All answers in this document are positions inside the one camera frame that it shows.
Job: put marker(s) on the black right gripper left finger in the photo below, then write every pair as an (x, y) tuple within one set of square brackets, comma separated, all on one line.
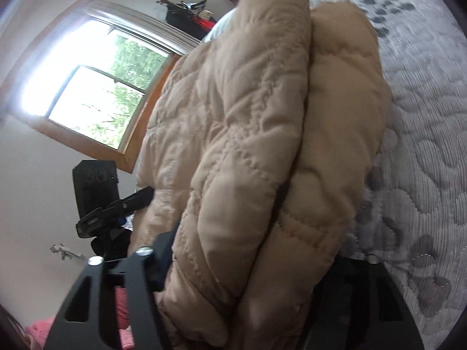
[(87, 318)]

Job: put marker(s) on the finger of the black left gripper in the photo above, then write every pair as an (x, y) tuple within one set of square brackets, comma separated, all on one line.
[(138, 200)]

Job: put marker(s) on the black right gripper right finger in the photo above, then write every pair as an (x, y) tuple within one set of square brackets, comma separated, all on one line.
[(356, 305)]

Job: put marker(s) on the beige quilted down jacket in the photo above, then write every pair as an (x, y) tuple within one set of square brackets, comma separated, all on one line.
[(258, 151)]

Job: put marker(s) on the pink sleeved left forearm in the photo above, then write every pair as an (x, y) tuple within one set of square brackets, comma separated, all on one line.
[(122, 308)]

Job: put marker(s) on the coat rack with clothes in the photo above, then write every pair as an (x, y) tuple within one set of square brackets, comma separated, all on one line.
[(190, 17)]

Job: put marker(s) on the black gloved left hand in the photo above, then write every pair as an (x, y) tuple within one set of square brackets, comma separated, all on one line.
[(112, 245)]

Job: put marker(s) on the pink clothed torso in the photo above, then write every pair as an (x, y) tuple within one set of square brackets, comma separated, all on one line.
[(36, 335)]

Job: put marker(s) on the wooden framed side window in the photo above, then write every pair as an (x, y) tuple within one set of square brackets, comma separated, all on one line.
[(88, 85)]

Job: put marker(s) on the grey floral quilted bedspread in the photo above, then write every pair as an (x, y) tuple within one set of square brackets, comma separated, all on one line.
[(413, 217)]

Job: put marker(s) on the grey striped side curtain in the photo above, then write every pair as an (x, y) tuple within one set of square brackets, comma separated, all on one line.
[(146, 26)]

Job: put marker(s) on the grey pillow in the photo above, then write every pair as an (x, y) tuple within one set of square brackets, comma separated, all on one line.
[(219, 27)]

